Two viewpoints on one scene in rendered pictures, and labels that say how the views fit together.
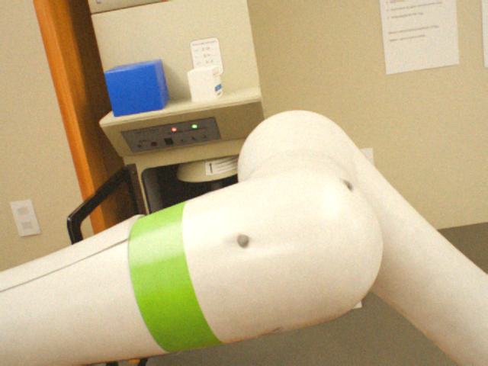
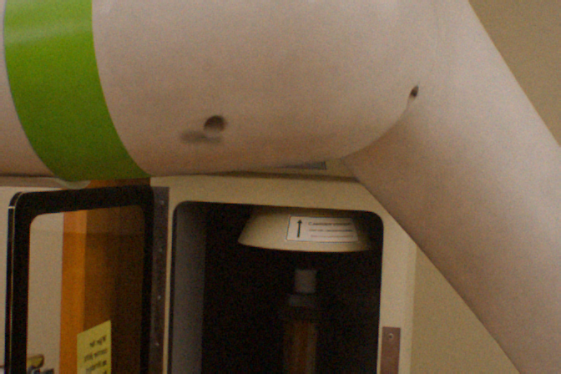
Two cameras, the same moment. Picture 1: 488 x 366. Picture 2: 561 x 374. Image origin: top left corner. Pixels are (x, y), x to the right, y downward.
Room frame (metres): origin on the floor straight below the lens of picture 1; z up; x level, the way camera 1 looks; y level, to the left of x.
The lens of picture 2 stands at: (-0.10, -0.11, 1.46)
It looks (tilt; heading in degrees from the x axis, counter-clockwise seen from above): 3 degrees down; 9
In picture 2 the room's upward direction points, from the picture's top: 2 degrees clockwise
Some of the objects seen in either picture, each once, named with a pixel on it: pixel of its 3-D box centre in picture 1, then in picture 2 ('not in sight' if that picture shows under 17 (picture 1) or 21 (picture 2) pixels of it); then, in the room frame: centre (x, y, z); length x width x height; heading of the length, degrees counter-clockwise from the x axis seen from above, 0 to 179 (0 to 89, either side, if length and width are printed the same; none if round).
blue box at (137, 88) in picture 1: (138, 87); not in sight; (1.18, 0.18, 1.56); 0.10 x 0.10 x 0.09; 87
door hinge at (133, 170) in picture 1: (148, 245); (152, 345); (1.23, 0.25, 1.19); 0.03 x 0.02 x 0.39; 87
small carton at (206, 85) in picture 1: (205, 83); not in sight; (1.17, 0.05, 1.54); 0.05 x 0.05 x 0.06; 74
